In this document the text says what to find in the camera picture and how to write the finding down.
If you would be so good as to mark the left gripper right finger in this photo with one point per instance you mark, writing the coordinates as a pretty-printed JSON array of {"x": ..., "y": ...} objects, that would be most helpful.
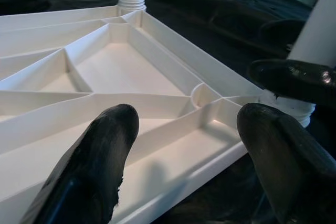
[{"x": 288, "y": 169}]

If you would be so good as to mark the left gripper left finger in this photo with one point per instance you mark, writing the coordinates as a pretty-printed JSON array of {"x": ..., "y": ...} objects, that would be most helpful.
[{"x": 92, "y": 169}]

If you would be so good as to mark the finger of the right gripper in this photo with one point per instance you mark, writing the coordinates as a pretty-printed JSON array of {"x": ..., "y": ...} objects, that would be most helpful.
[
  {"x": 278, "y": 33},
  {"x": 294, "y": 79}
]

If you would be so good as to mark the white plastic children table top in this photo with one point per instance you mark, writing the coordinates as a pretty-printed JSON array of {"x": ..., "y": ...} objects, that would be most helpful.
[{"x": 118, "y": 72}]

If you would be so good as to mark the black plastic table cover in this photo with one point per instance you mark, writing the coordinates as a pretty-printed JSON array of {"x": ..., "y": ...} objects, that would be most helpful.
[{"x": 223, "y": 24}]

